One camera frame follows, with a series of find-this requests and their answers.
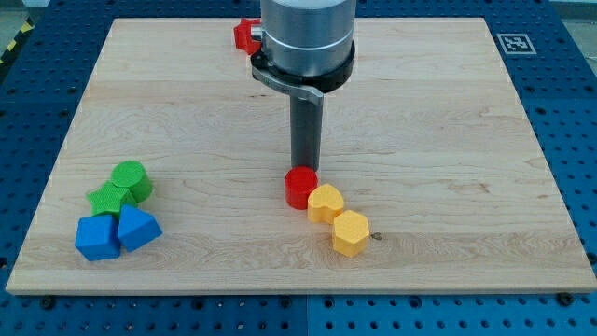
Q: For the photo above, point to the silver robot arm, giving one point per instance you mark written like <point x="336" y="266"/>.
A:
<point x="307" y="47"/>

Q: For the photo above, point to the red star block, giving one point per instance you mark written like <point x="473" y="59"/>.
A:
<point x="248" y="35"/>

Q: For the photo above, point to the green star block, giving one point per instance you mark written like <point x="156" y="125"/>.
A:
<point x="109" y="199"/>

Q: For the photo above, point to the red cylinder block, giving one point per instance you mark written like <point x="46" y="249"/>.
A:
<point x="300" y="182"/>

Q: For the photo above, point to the yellow heart block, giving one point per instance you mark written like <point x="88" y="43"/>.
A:
<point x="324" y="204"/>

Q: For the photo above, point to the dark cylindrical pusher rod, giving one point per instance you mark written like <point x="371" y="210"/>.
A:
<point x="305" y="130"/>

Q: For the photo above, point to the yellow hexagon block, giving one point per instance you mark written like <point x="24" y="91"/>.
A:
<point x="350" y="233"/>

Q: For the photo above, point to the wooden board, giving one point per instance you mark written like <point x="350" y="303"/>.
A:
<point x="192" y="168"/>

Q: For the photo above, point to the green cylinder block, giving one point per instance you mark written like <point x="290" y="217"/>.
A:
<point x="132" y="175"/>

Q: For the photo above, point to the blue triangle block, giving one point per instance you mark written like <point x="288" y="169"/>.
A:
<point x="136" y="228"/>

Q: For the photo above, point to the blue cube block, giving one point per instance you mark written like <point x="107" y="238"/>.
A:
<point x="96" y="238"/>

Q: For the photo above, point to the white fiducial marker tag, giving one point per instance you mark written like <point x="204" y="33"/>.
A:
<point x="516" y="44"/>

